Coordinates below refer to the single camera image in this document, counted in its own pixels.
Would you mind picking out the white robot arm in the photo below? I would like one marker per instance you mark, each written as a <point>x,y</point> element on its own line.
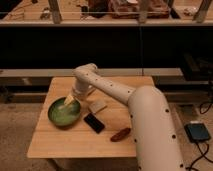
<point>154,134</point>

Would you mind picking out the black box on floor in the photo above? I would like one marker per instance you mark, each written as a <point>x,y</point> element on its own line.
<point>197,132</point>

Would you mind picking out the brown red oblong object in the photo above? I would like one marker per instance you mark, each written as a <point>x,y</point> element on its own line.
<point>120,135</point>

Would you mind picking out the wooden table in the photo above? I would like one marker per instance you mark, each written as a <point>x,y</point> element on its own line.
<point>79,142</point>

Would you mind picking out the white sponge block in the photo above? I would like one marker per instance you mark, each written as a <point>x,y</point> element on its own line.
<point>97,106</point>

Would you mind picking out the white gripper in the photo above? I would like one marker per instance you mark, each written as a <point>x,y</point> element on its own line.
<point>79,91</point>

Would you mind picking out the green ceramic bowl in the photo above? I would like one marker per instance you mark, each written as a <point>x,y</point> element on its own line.
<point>61,115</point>

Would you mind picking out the background wooden shelf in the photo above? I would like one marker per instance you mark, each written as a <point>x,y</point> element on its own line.
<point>106,12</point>

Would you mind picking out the black phone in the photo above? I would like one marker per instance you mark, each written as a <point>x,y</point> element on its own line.
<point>94,123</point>

